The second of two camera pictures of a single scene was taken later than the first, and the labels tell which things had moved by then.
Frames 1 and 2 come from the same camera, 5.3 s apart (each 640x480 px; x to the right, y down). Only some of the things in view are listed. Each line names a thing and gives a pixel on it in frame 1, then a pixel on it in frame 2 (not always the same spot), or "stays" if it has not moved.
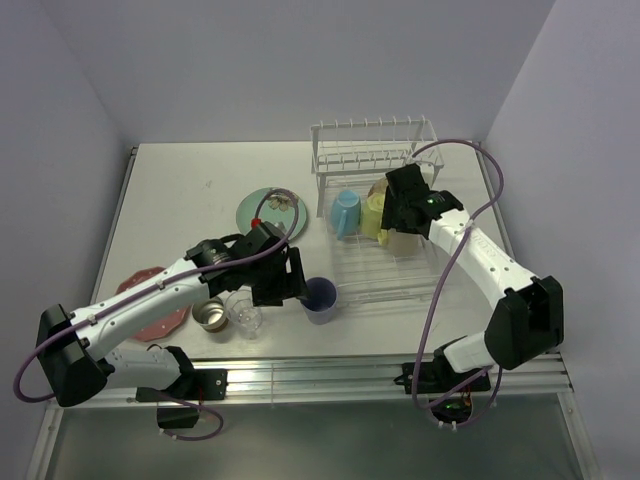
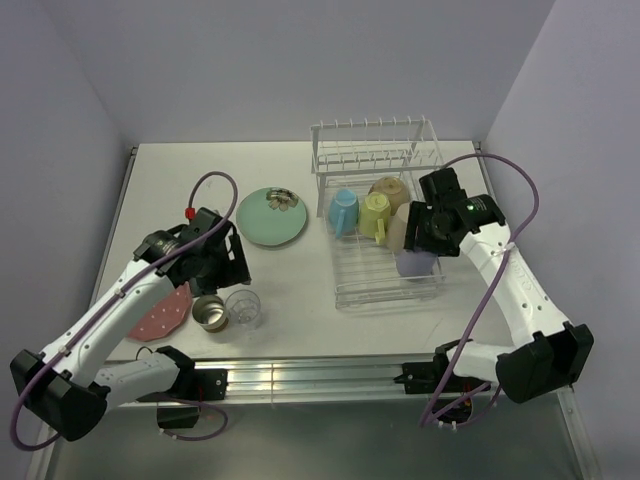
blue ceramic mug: x=346 y=213 stays
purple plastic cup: x=323 y=293 -> x=414 y=264
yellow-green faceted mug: x=371 y=226 stays
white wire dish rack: x=350 y=160 stays
